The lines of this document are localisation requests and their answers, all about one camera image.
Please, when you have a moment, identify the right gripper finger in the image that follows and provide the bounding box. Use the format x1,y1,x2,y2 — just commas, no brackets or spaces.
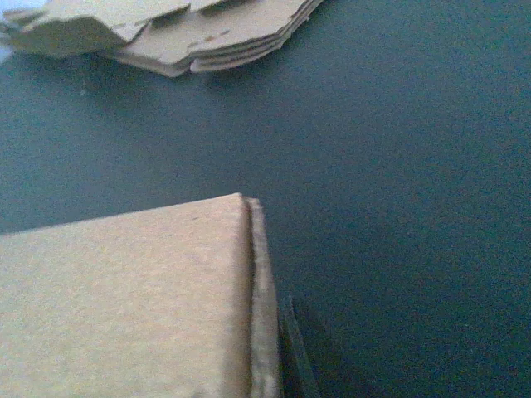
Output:
279,296,320,398

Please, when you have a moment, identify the cardboard box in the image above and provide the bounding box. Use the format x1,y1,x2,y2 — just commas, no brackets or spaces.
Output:
1,193,281,397

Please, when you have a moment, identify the stack of flat cardboard blanks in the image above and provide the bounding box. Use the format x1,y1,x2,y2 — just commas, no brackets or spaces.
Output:
108,1,321,77

